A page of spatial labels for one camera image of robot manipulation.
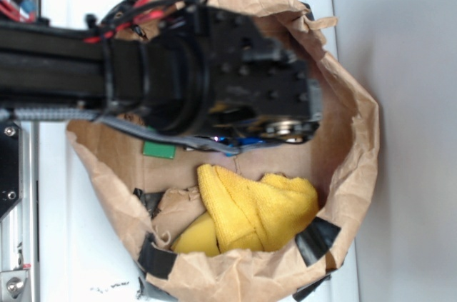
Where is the green rectangular block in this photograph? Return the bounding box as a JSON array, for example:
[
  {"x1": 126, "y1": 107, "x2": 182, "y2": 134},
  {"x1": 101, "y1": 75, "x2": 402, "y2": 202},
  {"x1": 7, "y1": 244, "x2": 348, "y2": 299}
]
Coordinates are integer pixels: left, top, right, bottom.
[{"x1": 142, "y1": 141, "x2": 176, "y2": 159}]

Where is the yellow sponge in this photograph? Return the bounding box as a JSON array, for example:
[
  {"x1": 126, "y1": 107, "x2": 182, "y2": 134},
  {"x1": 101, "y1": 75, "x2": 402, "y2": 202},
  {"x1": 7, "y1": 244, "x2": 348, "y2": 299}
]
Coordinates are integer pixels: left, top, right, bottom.
[{"x1": 171, "y1": 212, "x2": 221, "y2": 257}]

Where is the yellow microfiber cloth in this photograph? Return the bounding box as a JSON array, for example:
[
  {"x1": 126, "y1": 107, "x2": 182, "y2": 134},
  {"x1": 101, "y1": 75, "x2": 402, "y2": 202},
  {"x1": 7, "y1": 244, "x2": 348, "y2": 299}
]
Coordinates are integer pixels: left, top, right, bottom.
[{"x1": 197, "y1": 164, "x2": 319, "y2": 253}]

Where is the black mounting plate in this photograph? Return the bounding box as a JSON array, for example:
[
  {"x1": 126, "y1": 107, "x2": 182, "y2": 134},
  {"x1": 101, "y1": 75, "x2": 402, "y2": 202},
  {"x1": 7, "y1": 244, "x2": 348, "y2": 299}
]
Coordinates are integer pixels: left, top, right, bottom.
[{"x1": 0, "y1": 121, "x2": 22, "y2": 221}]

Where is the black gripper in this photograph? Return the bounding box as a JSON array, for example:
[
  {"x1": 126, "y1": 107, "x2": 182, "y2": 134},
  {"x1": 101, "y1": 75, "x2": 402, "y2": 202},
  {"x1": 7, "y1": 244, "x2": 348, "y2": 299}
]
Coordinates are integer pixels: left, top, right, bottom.
[{"x1": 156, "y1": 4, "x2": 323, "y2": 144}]

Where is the blue rectangular block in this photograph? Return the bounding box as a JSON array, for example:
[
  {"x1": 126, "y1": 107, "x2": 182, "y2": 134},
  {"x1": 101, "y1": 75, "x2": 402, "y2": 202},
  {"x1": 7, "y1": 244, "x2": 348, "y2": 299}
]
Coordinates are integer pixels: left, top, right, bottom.
[{"x1": 211, "y1": 136, "x2": 265, "y2": 147}]

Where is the aluminium frame rail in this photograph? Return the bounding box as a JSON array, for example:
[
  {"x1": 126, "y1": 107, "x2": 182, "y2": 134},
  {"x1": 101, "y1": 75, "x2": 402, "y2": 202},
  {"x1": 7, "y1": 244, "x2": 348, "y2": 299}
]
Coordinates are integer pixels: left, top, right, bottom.
[{"x1": 1, "y1": 0, "x2": 40, "y2": 301}]

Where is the white plastic bin lid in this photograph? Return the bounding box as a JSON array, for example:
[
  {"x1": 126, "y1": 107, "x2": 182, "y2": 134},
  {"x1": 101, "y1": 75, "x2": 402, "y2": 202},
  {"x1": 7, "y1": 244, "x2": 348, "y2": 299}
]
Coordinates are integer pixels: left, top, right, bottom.
[{"x1": 38, "y1": 0, "x2": 360, "y2": 302}]

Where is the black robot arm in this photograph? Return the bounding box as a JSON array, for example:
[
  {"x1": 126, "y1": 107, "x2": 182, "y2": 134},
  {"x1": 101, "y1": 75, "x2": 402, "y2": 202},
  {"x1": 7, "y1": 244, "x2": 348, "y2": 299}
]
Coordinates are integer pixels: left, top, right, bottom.
[{"x1": 1, "y1": 4, "x2": 322, "y2": 153}]

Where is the brown paper bag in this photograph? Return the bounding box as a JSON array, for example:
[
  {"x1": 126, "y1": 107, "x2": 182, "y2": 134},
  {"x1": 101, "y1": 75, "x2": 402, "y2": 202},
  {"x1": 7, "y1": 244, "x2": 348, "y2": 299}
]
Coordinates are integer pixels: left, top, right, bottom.
[{"x1": 67, "y1": 0, "x2": 379, "y2": 301}]

